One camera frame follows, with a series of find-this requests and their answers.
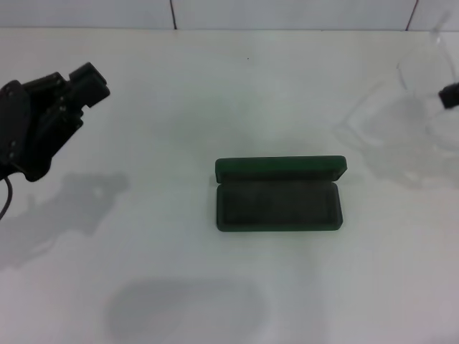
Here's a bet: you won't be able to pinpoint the green glasses case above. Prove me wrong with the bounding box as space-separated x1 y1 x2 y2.
214 155 349 234

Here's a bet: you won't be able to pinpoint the clear white glasses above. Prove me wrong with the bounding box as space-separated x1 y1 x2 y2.
396 10 459 158

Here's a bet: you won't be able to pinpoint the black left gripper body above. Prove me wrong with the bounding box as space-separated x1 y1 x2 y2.
0 80 85 183

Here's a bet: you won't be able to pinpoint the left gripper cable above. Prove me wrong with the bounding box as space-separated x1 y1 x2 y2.
0 175 15 221

